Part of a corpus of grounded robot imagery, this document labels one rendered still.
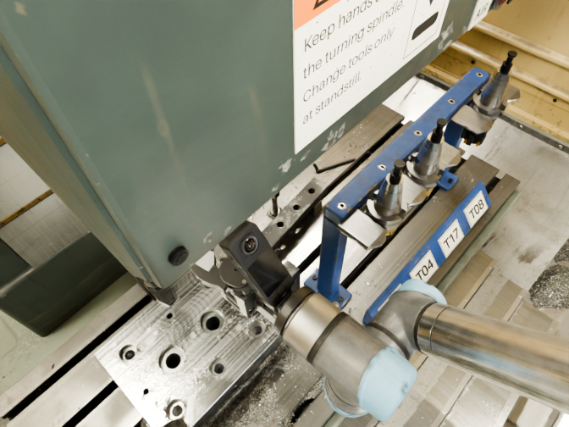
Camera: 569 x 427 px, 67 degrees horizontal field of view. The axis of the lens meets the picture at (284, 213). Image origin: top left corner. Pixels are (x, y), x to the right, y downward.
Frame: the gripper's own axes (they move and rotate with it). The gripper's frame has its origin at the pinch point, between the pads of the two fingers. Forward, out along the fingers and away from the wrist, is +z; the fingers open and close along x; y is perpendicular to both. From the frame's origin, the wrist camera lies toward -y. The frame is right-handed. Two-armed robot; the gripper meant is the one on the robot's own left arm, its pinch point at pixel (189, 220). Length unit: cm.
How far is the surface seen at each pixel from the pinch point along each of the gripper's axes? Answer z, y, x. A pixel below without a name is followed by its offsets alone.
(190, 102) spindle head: -21.1, -39.2, -8.3
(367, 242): -19.6, 7.3, 17.2
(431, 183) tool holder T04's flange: -21.3, 7.2, 33.5
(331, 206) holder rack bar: -11.6, 6.2, 18.5
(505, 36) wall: -9, 19, 99
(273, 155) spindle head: -21.3, -32.6, -4.1
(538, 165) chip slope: -34, 47, 92
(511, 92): -22, 7, 63
